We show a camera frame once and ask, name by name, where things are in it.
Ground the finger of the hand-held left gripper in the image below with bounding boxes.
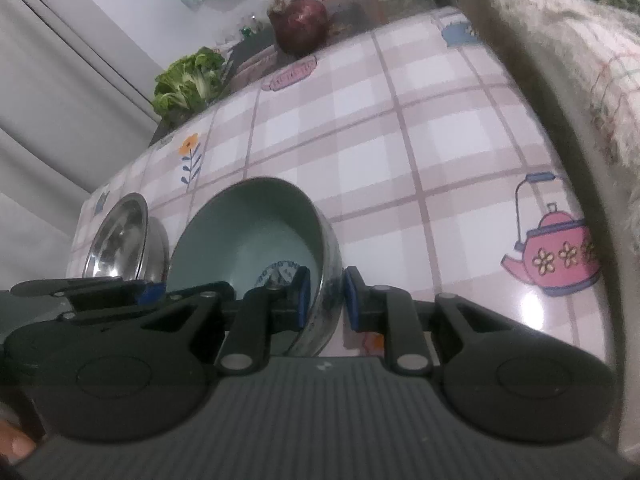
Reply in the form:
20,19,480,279
57,305,151,324
10,278,167,309

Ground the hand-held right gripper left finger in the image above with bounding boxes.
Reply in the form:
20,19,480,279
141,266,312,372

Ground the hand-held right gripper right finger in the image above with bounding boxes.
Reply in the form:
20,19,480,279
344,266,502,376

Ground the small steel bowl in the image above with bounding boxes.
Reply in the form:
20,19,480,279
81,192,171,282

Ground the green ceramic bowl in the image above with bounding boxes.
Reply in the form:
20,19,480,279
166,177,346,357

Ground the person's left hand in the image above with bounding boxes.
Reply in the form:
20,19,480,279
0,417,37,465

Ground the plaid printed tablecloth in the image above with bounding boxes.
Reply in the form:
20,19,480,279
67,7,608,361

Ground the green leafy vegetable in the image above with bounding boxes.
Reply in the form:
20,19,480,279
152,47,227,117

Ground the grey curtain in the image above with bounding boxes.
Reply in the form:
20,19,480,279
0,0,168,292

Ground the red onion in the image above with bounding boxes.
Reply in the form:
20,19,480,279
266,0,331,56

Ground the rolled beige quilt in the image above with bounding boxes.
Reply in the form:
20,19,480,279
452,0,640,173

